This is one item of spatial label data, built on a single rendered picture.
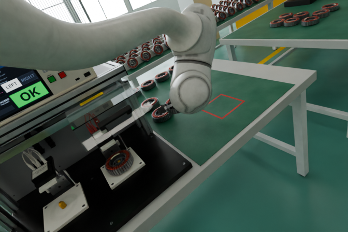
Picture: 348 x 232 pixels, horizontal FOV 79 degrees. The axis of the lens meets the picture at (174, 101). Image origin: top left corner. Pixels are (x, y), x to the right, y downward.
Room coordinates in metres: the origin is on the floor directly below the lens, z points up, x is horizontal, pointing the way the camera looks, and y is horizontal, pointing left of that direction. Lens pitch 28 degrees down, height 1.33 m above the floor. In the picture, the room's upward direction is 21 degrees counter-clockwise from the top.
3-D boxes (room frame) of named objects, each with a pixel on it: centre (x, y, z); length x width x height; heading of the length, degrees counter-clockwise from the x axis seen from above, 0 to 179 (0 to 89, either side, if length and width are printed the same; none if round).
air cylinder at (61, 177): (0.71, 0.58, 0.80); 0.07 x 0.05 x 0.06; 115
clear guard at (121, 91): (0.71, 0.25, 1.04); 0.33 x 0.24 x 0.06; 25
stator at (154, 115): (0.97, 0.08, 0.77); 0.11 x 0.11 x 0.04
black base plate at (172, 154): (0.65, 0.41, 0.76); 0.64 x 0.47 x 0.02; 115
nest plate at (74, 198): (0.58, 0.52, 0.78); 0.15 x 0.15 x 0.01; 25
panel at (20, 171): (0.86, 0.51, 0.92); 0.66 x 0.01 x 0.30; 115
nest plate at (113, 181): (0.68, 0.30, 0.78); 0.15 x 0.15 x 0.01; 25
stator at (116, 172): (0.68, 0.30, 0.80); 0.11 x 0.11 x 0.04
